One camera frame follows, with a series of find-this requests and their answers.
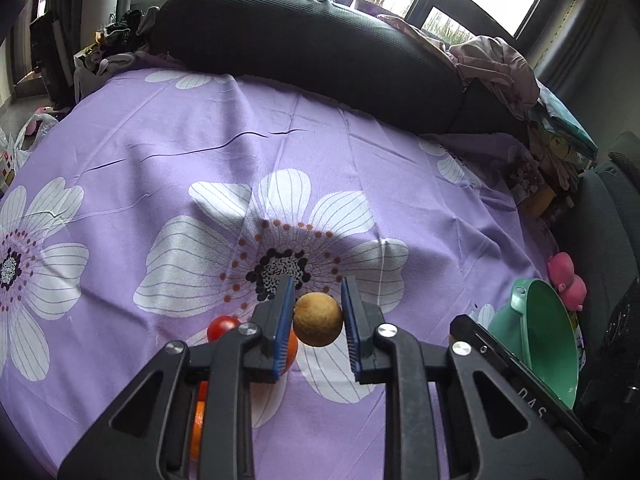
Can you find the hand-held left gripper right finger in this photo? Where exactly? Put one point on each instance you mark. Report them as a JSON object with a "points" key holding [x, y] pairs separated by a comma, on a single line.
{"points": [[351, 332]]}

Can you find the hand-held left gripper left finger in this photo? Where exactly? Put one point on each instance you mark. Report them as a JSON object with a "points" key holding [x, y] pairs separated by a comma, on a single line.
{"points": [[281, 330]]}

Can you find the orange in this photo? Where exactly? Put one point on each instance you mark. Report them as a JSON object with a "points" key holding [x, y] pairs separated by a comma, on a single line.
{"points": [[291, 355], [198, 425]]}

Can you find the round yellow-brown fruit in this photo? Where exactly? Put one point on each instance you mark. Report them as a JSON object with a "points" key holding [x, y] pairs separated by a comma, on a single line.
{"points": [[317, 320]]}

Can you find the red cherry tomato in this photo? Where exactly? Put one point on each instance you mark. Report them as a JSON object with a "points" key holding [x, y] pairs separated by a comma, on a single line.
{"points": [[220, 327]]}

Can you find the green bowl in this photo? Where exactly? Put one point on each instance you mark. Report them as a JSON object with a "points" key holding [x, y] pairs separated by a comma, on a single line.
{"points": [[545, 340]]}

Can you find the pink plush toy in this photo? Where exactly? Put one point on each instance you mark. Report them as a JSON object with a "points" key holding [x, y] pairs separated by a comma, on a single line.
{"points": [[565, 280]]}

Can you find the grey upholstered chair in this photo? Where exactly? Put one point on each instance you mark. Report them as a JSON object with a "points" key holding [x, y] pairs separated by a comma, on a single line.
{"points": [[610, 220]]}

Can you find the purple floral bedsheet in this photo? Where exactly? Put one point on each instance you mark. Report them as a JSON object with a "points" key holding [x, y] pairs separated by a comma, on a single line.
{"points": [[150, 160]]}

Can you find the black cushion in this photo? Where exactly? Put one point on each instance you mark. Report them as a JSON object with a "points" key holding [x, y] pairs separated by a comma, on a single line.
{"points": [[492, 110]]}

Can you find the dark grey bolster cushion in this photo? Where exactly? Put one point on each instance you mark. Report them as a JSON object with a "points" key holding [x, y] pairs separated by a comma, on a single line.
{"points": [[300, 45]]}

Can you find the stack of folded clothes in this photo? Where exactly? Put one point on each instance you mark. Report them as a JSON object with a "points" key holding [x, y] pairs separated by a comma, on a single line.
{"points": [[565, 125]]}

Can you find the crumpled pink cloth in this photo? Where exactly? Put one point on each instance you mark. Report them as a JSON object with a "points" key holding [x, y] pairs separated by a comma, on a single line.
{"points": [[490, 60]]}

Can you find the grey cloth bag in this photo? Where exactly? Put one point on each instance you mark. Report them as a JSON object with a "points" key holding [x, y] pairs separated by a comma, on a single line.
{"points": [[105, 67]]}

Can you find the white plastic bag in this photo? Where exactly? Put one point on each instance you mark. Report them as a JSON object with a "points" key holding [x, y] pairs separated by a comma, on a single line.
{"points": [[30, 132]]}

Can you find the pile of black clothes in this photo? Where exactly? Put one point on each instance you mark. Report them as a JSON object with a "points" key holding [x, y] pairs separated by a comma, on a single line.
{"points": [[122, 27]]}

